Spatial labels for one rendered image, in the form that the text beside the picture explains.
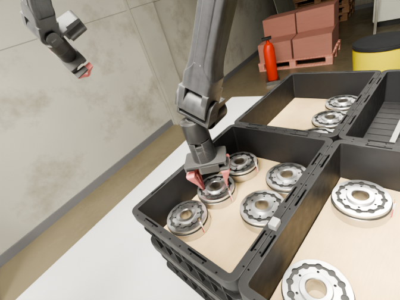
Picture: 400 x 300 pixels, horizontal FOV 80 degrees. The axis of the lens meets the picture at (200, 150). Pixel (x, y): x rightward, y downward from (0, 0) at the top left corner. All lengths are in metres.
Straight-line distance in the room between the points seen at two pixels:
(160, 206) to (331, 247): 0.38
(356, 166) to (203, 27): 0.44
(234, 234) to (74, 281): 0.53
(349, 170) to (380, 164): 0.07
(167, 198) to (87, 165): 2.05
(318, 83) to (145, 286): 0.88
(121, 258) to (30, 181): 1.74
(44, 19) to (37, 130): 1.72
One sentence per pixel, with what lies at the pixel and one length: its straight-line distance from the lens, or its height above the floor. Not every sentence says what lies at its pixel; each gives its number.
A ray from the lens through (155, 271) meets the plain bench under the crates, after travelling 0.75.
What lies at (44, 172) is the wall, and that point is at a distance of 2.50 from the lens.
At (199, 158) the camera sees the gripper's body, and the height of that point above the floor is 0.98.
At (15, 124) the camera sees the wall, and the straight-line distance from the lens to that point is 2.39.
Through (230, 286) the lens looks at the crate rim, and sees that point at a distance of 0.41.
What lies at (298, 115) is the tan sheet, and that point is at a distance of 0.94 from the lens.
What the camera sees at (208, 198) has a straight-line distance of 0.62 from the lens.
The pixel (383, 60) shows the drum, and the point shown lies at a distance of 2.24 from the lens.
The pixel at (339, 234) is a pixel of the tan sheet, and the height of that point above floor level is 0.83.
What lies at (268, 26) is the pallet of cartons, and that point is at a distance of 4.42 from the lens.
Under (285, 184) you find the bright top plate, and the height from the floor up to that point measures 0.86.
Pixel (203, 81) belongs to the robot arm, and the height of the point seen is 1.16.
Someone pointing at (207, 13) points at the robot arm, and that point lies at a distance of 0.40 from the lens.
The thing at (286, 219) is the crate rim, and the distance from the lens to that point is 0.45.
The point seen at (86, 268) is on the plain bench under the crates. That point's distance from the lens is 0.90.
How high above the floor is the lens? 1.28
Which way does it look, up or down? 31 degrees down
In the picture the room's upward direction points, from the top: 20 degrees counter-clockwise
